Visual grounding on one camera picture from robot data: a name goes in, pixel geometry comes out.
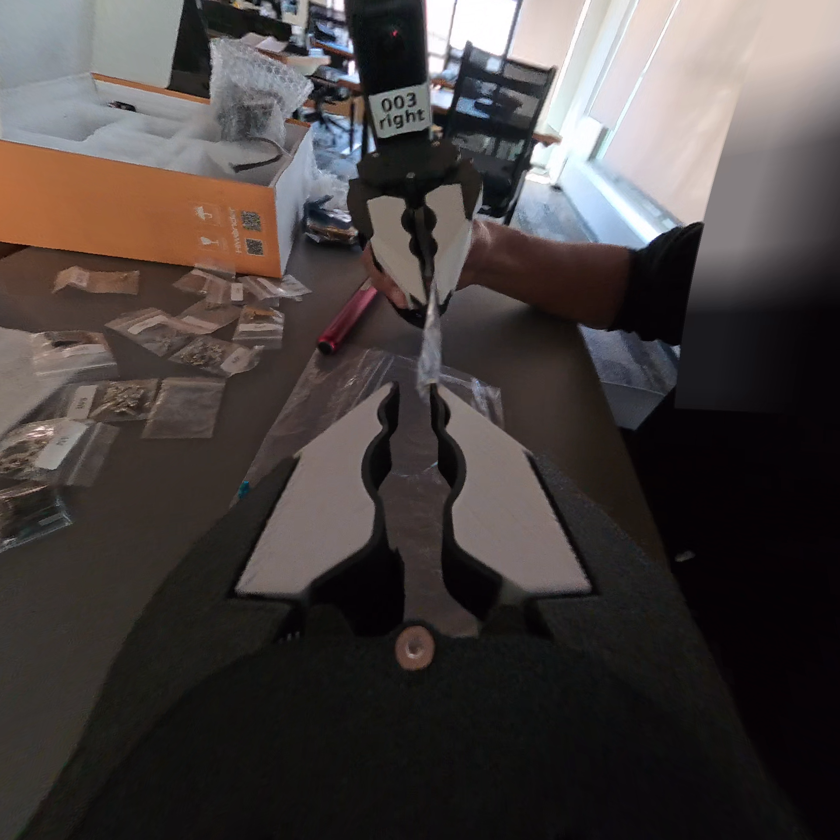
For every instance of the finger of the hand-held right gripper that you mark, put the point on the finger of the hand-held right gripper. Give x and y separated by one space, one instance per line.
390 243
449 229

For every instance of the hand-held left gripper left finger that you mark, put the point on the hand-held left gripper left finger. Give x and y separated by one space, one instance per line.
308 525

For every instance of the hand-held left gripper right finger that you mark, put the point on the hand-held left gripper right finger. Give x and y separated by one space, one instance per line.
518 525

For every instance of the small clear screw bag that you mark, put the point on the small clear screw bag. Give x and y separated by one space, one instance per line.
430 348

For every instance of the person's right forearm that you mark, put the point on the person's right forearm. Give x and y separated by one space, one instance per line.
577 282

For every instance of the dark desk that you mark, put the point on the dark desk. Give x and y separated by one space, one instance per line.
558 407

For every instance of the person's right hand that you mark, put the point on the person's right hand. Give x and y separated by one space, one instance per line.
482 256

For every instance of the bag of coloured parts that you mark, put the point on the bag of coloured parts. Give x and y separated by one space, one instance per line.
328 226

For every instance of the wooden background table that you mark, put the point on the wooden background table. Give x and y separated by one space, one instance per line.
441 98

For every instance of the pink metal cylinder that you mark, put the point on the pink metal cylinder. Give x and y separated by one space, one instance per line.
344 321

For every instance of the black mesh office chair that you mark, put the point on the black mesh office chair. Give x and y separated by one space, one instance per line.
499 98

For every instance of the large clear plastic bag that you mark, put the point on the large clear plastic bag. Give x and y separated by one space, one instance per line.
328 407

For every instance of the bubble wrap bundle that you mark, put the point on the bubble wrap bundle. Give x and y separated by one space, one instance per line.
256 79

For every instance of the pile of small screw bags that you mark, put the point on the pile of small screw bags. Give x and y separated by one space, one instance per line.
197 354

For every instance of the beige roller blind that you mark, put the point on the beige roller blind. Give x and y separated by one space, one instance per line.
669 98

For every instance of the orange cardboard box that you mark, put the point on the orange cardboard box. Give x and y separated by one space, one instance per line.
131 203

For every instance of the white foam box insert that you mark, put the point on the white foam box insert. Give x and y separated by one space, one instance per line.
131 131

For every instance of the white foam sheet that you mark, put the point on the white foam sheet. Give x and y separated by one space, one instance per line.
13 380

